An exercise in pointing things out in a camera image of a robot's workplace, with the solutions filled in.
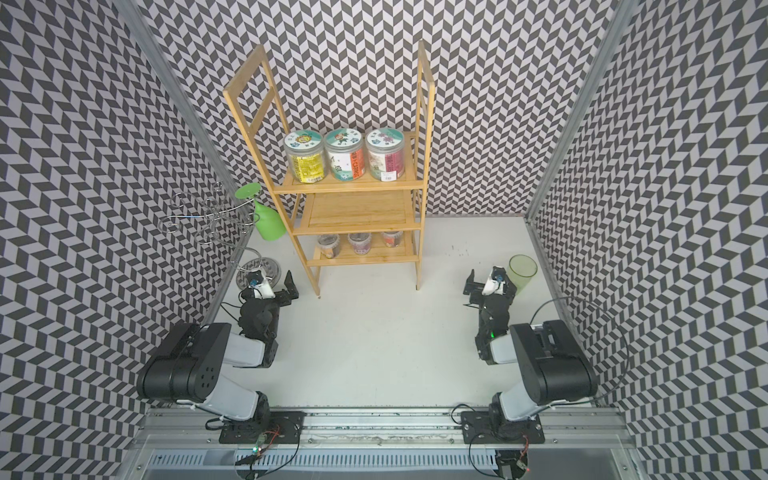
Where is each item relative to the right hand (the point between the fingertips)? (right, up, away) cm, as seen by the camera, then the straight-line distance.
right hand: (488, 277), depth 90 cm
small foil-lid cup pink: (-29, +12, -4) cm, 32 cm away
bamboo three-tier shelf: (-43, +16, -13) cm, 47 cm away
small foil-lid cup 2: (-38, +11, -9) cm, 40 cm away
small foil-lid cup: (-46, +10, -10) cm, 48 cm away
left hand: (-65, 0, 0) cm, 65 cm away
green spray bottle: (-66, +16, -2) cm, 68 cm away
